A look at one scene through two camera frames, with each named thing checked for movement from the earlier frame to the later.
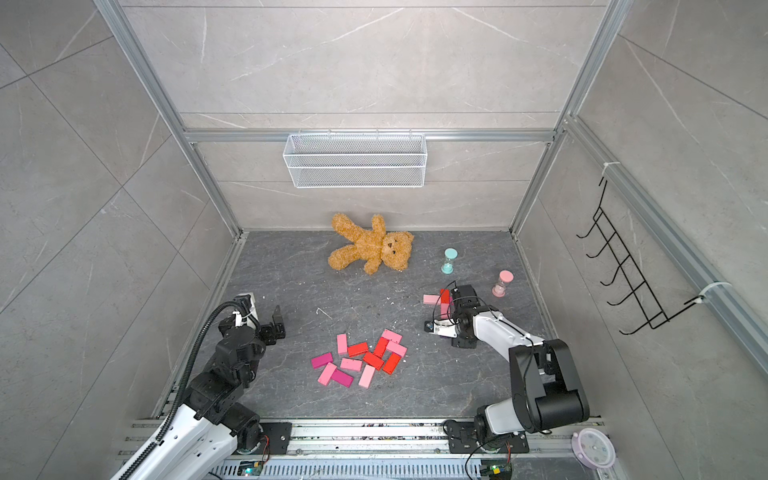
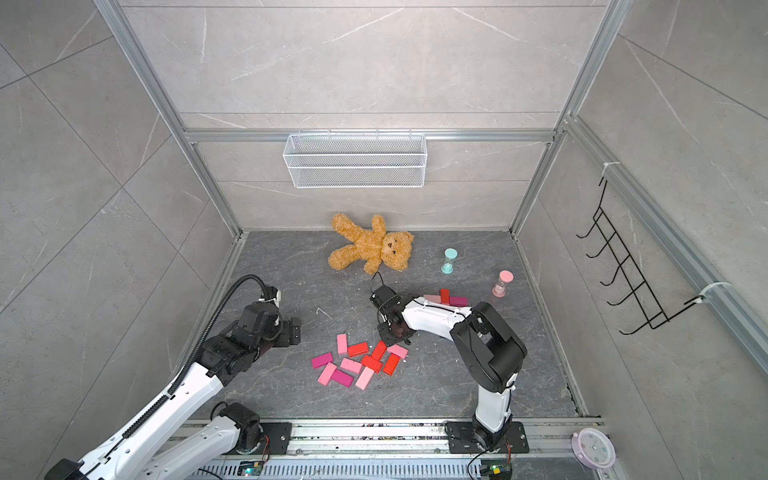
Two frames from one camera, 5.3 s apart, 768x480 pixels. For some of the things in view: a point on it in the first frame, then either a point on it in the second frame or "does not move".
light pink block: x=396 y=347 does not move
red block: x=381 y=346 does not move
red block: x=392 y=363 does not move
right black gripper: x=460 y=341 to x=389 y=339
